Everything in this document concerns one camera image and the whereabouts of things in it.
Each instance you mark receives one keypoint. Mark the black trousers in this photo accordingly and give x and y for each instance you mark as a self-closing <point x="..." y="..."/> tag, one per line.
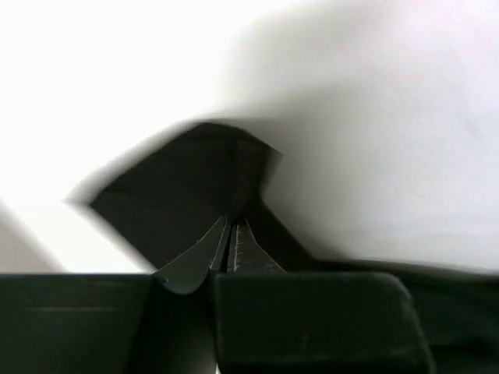
<point x="318" y="317"/>

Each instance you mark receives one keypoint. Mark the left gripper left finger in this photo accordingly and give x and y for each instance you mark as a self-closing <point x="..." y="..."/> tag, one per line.
<point x="188" y="271"/>

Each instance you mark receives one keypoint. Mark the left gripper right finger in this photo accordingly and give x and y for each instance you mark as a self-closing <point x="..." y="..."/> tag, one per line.
<point x="245" y="255"/>

